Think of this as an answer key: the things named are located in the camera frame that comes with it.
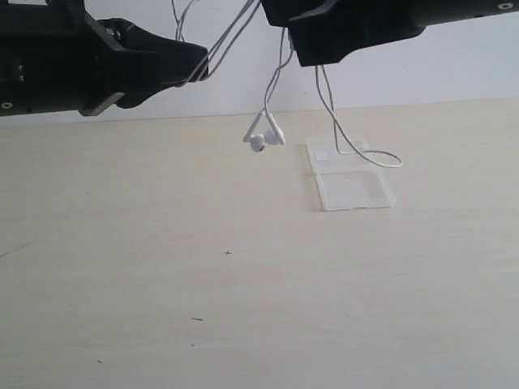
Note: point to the clear plastic storage case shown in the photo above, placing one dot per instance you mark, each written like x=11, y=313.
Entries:
x=347, y=182

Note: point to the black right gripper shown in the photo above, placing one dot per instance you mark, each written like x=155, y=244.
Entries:
x=325, y=32

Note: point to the white wired earphones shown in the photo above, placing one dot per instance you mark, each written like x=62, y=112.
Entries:
x=264, y=130

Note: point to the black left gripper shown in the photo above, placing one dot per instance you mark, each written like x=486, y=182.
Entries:
x=56, y=57

